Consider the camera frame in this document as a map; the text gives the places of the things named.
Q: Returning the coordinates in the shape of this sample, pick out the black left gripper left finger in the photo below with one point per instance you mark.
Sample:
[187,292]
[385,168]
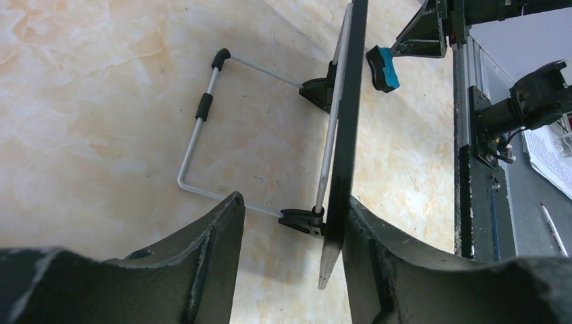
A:
[187,277]

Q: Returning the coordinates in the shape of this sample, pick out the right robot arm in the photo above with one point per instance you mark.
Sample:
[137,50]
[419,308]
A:
[538,99]

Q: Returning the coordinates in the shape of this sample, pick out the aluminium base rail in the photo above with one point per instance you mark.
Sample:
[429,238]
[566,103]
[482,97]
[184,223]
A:
[482,223]

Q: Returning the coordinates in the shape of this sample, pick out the small black-framed whiteboard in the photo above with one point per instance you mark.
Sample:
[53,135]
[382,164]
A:
[345,112]

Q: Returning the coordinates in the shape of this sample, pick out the white wire whiteboard stand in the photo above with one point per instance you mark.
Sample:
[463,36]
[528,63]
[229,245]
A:
[256,124]

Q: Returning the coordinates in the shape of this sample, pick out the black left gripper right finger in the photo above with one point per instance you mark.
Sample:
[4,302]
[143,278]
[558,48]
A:
[393,277]

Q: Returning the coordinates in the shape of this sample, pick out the printed paper sheet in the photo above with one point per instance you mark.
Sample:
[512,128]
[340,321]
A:
[546,159]

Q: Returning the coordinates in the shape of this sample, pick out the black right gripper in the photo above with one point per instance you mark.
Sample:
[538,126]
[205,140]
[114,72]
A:
[423,36]

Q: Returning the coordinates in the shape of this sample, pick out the red-capped white marker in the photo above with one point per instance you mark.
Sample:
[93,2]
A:
[553,231]

